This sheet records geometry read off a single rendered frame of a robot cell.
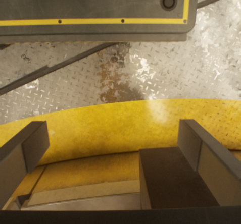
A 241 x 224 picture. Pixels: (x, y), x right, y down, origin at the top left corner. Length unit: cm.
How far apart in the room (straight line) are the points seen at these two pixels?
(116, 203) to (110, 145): 32
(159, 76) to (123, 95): 19
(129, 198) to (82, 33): 57
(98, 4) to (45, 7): 13
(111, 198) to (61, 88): 52
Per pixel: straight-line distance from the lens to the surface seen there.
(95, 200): 72
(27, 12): 54
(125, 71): 81
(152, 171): 49
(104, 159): 93
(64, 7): 51
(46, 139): 17
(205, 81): 91
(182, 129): 16
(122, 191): 71
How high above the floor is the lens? 80
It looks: 73 degrees down
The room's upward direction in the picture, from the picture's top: 177 degrees clockwise
